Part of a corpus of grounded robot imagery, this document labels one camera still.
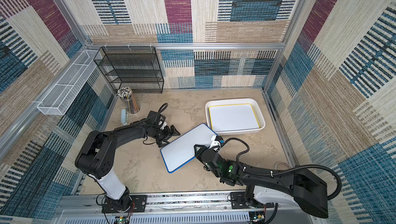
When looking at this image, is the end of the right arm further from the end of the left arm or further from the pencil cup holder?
the pencil cup holder

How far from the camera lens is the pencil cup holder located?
0.96 metres

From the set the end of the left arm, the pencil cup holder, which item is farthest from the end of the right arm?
the pencil cup holder
